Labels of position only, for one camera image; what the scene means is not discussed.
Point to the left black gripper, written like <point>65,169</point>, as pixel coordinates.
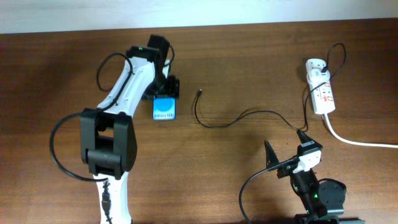
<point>173,89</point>

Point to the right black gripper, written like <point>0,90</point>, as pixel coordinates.
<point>272,158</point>

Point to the blue Galaxy smartphone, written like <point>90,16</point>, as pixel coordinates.
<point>164,109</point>

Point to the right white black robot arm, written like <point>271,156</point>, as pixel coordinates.
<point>322,199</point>

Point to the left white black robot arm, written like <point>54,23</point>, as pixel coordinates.
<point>108,140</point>

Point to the white charger adapter plug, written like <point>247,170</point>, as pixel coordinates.
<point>317,76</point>

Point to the white power strip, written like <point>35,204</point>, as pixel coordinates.
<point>322,97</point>

